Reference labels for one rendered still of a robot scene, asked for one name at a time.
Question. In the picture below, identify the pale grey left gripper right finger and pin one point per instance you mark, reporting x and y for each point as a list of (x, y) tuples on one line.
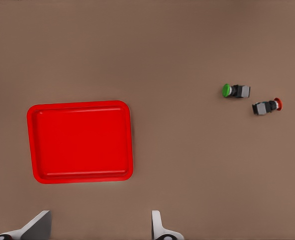
[(161, 228)]

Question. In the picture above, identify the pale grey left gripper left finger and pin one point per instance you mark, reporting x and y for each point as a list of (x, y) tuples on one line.
[(35, 228)]

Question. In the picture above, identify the red plastic tray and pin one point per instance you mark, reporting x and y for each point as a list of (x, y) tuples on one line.
[(80, 142)]

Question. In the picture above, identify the green push-button switch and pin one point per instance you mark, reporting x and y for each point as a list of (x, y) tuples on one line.
[(235, 90)]

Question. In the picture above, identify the red push-button switch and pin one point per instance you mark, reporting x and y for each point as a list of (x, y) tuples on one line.
[(265, 107)]

